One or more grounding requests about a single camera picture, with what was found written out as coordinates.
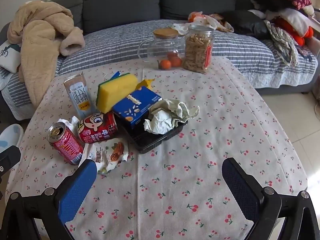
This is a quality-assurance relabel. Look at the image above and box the crumpled white paper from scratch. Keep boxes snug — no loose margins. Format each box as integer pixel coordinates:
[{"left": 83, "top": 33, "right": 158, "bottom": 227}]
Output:
[
  {"left": 143, "top": 110, "right": 175, "bottom": 134},
  {"left": 150, "top": 99, "right": 200, "bottom": 125}
]

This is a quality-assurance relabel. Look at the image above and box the grey patterned scarf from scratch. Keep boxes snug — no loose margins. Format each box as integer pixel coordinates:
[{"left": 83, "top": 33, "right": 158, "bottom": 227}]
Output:
[{"left": 265, "top": 21, "right": 299, "bottom": 67}]

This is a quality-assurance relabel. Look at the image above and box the beige milk carton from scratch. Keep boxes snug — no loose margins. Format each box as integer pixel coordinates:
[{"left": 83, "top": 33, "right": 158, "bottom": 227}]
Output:
[{"left": 64, "top": 71, "right": 97, "bottom": 119}]

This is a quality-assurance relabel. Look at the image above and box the clear plastic snack jar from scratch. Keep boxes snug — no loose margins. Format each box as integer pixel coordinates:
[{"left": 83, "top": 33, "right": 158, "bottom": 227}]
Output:
[{"left": 183, "top": 24, "right": 215, "bottom": 74}]

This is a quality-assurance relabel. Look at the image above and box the yellow wrapper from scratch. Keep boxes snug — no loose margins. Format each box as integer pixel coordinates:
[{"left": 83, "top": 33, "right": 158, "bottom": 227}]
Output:
[{"left": 135, "top": 78, "right": 155, "bottom": 90}]

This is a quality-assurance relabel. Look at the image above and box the blue biscuit box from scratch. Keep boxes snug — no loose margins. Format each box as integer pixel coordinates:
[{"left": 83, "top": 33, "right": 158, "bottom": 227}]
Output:
[{"left": 112, "top": 86, "right": 163, "bottom": 130}]

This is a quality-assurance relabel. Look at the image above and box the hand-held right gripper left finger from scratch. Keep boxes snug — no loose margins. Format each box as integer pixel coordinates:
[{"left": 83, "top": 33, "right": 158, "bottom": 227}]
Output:
[{"left": 0, "top": 159, "right": 98, "bottom": 240}]

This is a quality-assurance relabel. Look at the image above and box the white blue slipper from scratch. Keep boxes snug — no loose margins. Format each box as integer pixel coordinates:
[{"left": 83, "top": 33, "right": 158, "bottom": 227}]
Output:
[{"left": 0, "top": 124, "right": 24, "bottom": 155}]

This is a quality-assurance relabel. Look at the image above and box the white nut snack packet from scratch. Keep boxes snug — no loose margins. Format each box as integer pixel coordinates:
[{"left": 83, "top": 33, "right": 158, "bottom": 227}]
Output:
[{"left": 79, "top": 139, "right": 129, "bottom": 174}]

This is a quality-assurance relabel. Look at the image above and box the dark grey sofa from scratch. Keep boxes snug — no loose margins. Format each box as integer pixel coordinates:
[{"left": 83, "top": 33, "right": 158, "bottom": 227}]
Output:
[{"left": 0, "top": 0, "right": 320, "bottom": 95}]

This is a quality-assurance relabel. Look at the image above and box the beige fleece garment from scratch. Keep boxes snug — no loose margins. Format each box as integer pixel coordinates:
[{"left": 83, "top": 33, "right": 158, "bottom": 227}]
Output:
[{"left": 7, "top": 0, "right": 85, "bottom": 108}]

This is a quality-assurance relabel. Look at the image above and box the grey striped pillow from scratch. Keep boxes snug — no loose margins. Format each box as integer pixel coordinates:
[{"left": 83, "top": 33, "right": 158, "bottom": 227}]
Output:
[{"left": 0, "top": 19, "right": 318, "bottom": 120}]

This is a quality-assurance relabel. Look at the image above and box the red open drink can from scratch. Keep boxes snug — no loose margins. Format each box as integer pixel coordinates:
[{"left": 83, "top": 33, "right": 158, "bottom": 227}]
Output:
[{"left": 47, "top": 122, "right": 84, "bottom": 165}]

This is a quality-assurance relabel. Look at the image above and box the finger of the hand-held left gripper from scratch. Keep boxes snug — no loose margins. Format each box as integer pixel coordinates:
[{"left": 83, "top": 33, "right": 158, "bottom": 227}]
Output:
[{"left": 0, "top": 145, "right": 22, "bottom": 180}]

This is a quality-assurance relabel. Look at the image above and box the cherry print tablecloth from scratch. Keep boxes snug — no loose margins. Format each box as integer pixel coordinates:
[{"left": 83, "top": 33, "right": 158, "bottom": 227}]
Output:
[{"left": 5, "top": 55, "right": 309, "bottom": 240}]

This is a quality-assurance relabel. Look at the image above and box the red cartoon face can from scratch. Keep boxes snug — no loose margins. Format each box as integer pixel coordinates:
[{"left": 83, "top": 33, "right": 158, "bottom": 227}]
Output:
[{"left": 76, "top": 112, "right": 118, "bottom": 144}]

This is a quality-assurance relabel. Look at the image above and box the black plastic tray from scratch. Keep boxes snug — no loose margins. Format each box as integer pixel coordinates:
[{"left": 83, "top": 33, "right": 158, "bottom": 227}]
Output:
[{"left": 117, "top": 115, "right": 188, "bottom": 154}]

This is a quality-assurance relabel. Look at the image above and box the orange white plastic bag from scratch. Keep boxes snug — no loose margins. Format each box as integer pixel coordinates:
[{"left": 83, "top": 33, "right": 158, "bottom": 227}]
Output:
[{"left": 173, "top": 12, "right": 234, "bottom": 35}]

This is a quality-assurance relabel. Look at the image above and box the clear jar with tomatoes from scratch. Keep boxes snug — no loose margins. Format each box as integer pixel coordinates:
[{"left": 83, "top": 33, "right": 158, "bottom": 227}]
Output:
[{"left": 137, "top": 28, "right": 187, "bottom": 67}]

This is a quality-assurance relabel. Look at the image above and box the yellow green sponge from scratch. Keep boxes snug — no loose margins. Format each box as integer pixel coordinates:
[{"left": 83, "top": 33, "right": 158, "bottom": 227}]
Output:
[{"left": 96, "top": 73, "right": 139, "bottom": 114}]

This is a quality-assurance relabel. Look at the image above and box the orange garment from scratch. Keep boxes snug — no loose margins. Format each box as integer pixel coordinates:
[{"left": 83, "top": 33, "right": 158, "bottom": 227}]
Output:
[{"left": 275, "top": 17, "right": 314, "bottom": 45}]

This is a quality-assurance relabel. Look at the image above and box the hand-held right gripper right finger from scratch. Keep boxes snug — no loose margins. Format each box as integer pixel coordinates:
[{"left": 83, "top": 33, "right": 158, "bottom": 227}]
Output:
[{"left": 222, "top": 157, "right": 320, "bottom": 240}]

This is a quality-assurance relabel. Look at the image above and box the black garment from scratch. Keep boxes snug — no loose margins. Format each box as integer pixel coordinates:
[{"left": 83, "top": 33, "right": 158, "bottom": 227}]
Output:
[{"left": 220, "top": 10, "right": 272, "bottom": 40}]

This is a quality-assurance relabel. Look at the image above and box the white tissue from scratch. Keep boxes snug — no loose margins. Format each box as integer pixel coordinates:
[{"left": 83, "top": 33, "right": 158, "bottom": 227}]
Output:
[{"left": 56, "top": 116, "right": 80, "bottom": 133}]

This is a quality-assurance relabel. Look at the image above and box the white tree print pillow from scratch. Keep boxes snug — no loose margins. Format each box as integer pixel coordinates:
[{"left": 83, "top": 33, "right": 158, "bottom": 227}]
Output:
[{"left": 0, "top": 40, "right": 22, "bottom": 74}]

